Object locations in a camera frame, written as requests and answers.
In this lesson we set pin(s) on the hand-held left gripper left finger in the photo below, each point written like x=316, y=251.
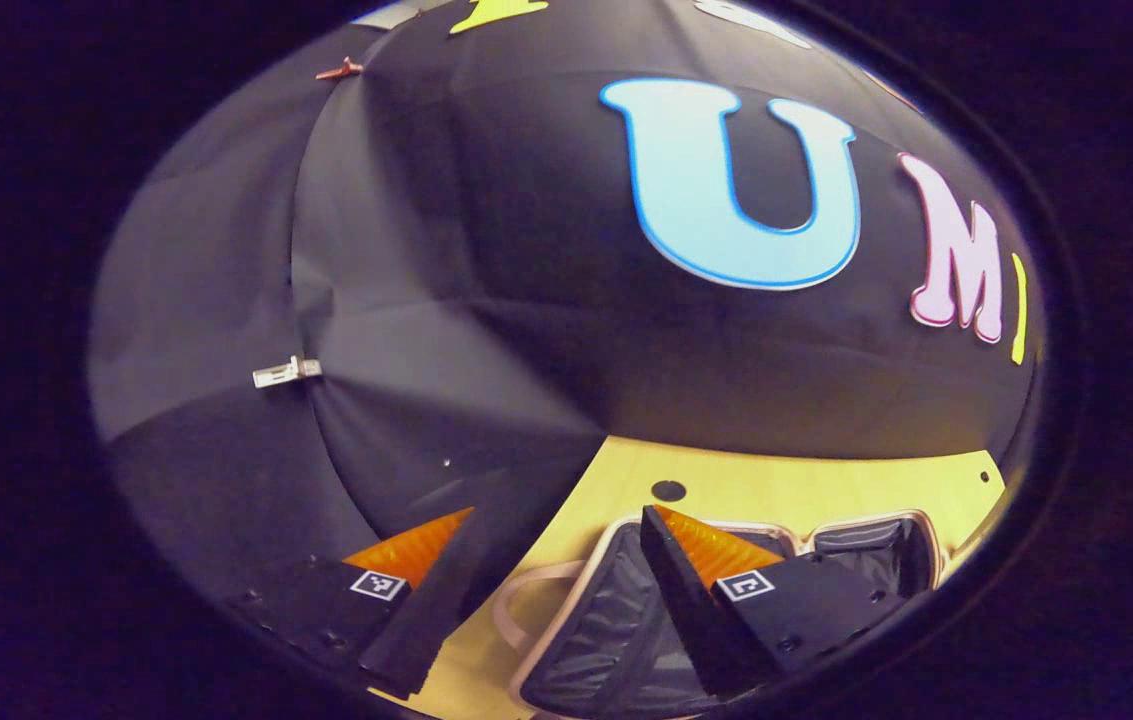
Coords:
x=426, y=620

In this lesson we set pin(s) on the copper clip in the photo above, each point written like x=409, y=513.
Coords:
x=339, y=70

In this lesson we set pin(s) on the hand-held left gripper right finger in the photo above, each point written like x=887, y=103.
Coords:
x=691, y=610

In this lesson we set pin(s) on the beige suitcase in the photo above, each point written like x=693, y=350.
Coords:
x=606, y=620

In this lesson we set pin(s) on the silver clip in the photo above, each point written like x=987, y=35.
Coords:
x=281, y=374

